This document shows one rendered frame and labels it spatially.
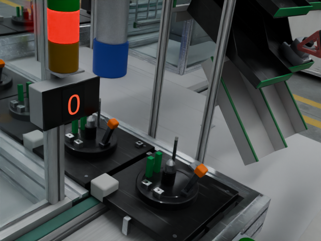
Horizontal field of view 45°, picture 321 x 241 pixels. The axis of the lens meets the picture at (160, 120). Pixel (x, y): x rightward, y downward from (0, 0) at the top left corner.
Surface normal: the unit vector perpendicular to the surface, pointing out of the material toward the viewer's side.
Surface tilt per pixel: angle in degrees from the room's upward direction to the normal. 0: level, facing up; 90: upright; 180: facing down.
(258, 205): 0
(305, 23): 90
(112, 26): 90
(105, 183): 0
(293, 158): 0
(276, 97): 45
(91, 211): 90
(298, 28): 90
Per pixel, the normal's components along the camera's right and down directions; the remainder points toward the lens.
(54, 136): 0.77, 0.37
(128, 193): 0.11, -0.88
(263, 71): 0.37, -0.62
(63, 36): 0.19, 0.47
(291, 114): -0.76, 0.22
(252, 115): 0.54, -0.32
